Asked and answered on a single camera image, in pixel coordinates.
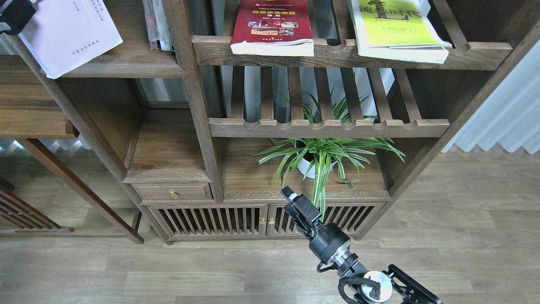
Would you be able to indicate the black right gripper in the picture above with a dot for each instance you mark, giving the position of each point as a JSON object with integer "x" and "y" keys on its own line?
{"x": 324, "y": 240}

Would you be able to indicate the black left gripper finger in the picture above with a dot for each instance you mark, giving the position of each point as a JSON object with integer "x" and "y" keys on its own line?
{"x": 14, "y": 15}

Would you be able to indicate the white and lilac book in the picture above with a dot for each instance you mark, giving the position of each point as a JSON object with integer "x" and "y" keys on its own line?
{"x": 64, "y": 34}

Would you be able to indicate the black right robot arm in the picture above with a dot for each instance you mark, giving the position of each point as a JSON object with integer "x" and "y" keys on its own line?
{"x": 357, "y": 285}

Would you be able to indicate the upright white books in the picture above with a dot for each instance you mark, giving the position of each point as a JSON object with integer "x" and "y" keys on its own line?
{"x": 157, "y": 27}

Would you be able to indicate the right slatted cabinet door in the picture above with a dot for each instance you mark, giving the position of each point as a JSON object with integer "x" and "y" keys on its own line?
{"x": 352, "y": 218}

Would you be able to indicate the slatted cabinet door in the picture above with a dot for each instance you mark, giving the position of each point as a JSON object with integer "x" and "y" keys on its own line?
{"x": 352, "y": 218}
{"x": 212, "y": 222}

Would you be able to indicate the white plant pot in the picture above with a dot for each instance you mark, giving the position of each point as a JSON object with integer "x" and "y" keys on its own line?
{"x": 315, "y": 167}

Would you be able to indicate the green spider plant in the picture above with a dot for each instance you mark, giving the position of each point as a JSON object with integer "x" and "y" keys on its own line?
{"x": 348, "y": 153}

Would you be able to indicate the left slatted cabinet door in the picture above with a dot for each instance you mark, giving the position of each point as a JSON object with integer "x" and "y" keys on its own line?
{"x": 212, "y": 222}

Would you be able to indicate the dark wooden bookshelf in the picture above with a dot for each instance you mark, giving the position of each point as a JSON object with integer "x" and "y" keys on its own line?
{"x": 190, "y": 116}

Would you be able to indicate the small wooden drawer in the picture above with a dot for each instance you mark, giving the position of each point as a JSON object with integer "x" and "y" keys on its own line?
{"x": 173, "y": 191}

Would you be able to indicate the red book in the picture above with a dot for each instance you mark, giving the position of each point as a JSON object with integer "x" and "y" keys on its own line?
{"x": 273, "y": 28}

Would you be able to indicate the yellow-green book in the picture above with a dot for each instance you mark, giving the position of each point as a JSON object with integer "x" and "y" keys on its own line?
{"x": 397, "y": 30}

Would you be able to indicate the white curtain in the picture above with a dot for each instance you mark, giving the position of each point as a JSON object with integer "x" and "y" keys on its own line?
{"x": 510, "y": 117}

